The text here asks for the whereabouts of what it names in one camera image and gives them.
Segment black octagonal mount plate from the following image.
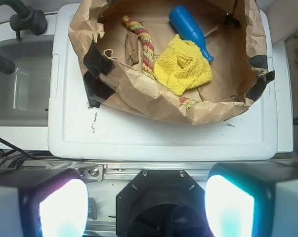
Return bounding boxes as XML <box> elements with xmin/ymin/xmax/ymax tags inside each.
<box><xmin>116</xmin><ymin>170</ymin><xmax>213</xmax><ymax>237</ymax></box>

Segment black cables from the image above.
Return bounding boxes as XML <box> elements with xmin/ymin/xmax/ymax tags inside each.
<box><xmin>0</xmin><ymin>134</ymin><xmax>52</xmax><ymax>168</ymax></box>

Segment blue plastic bottle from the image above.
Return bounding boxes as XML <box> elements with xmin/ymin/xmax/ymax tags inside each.
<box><xmin>169</xmin><ymin>5</ymin><xmax>214</xmax><ymax>63</ymax></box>

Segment black faucet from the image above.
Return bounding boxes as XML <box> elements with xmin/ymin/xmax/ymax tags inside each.
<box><xmin>0</xmin><ymin>0</ymin><xmax>47</xmax><ymax>41</ymax></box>

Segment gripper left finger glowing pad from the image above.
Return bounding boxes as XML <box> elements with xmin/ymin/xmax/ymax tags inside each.
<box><xmin>0</xmin><ymin>168</ymin><xmax>88</xmax><ymax>237</ymax></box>

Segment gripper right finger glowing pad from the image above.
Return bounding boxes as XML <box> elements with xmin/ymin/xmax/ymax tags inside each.
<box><xmin>205</xmin><ymin>162</ymin><xmax>298</xmax><ymax>237</ymax></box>

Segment white plastic lid tray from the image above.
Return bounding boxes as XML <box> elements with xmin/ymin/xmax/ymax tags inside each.
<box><xmin>48</xmin><ymin>3</ymin><xmax>278</xmax><ymax>163</ymax></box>

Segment yellow knitted cloth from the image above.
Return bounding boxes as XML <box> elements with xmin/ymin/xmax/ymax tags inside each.
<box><xmin>153</xmin><ymin>34</ymin><xmax>213</xmax><ymax>96</ymax></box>

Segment red yellow green rope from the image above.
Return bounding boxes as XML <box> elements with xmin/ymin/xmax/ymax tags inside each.
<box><xmin>122</xmin><ymin>15</ymin><xmax>201</xmax><ymax>110</ymax></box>

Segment crumpled brown paper bag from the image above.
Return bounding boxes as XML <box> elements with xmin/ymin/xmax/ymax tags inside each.
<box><xmin>69</xmin><ymin>0</ymin><xmax>275</xmax><ymax>125</ymax></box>

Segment aluminium rail frame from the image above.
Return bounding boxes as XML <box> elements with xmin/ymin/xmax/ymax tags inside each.
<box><xmin>44</xmin><ymin>160</ymin><xmax>298</xmax><ymax>182</ymax></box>

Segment brown wood piece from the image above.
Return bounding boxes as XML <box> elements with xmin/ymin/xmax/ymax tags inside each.
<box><xmin>125</xmin><ymin>32</ymin><xmax>139</xmax><ymax>66</ymax></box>

